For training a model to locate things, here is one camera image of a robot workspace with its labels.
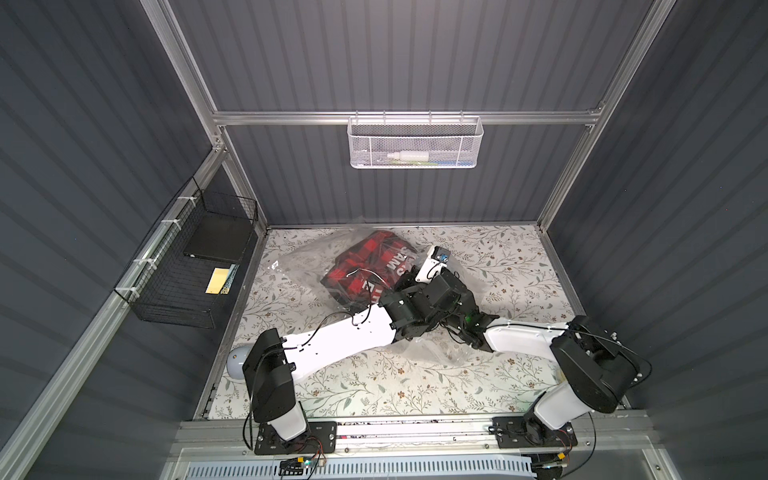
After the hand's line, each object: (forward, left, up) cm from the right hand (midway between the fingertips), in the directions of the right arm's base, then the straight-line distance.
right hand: (410, 299), depth 86 cm
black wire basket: (+3, +61, +10) cm, 62 cm away
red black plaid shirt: (+8, +15, 0) cm, 17 cm away
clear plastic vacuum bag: (+20, +39, -12) cm, 46 cm away
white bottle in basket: (+39, 0, +22) cm, 45 cm away
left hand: (-1, -1, +15) cm, 15 cm away
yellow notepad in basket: (-3, +49, +14) cm, 51 cm away
